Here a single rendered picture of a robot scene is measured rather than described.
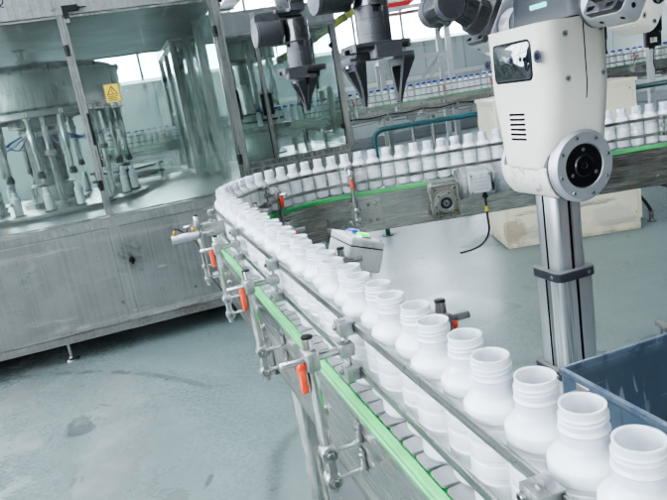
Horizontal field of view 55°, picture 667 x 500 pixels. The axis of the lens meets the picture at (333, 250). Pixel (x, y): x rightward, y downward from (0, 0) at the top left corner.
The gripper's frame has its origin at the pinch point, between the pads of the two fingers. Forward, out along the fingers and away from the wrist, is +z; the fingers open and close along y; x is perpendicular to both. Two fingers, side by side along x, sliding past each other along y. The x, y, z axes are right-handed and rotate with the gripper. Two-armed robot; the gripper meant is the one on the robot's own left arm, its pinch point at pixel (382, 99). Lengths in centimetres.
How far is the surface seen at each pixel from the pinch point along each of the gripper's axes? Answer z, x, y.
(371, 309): 27.2, -23.3, -15.0
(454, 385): 29, -48, -16
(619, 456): 25, -70, -15
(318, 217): 46, 159, 29
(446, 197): 44, 136, 78
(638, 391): 53, -21, 30
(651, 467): 25, -72, -14
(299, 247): 24.4, 11.7, -15.4
